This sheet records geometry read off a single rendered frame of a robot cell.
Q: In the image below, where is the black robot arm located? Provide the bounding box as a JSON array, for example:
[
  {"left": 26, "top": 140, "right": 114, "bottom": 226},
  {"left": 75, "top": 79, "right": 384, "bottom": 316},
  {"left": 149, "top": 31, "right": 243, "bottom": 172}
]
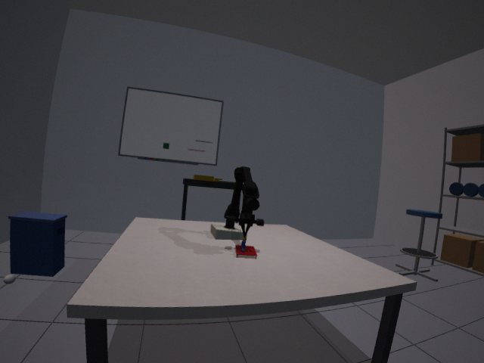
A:
[{"left": 224, "top": 166, "right": 259, "bottom": 229}]

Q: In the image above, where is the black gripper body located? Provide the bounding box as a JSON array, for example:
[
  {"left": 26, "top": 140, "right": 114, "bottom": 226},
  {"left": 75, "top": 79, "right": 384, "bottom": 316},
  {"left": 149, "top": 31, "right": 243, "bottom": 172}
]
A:
[{"left": 228, "top": 207, "right": 264, "bottom": 226}]

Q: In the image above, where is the red circuit board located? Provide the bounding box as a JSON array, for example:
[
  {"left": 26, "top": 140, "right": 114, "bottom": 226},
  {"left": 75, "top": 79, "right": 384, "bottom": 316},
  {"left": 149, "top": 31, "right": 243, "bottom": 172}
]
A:
[{"left": 235, "top": 237, "right": 257, "bottom": 258}]

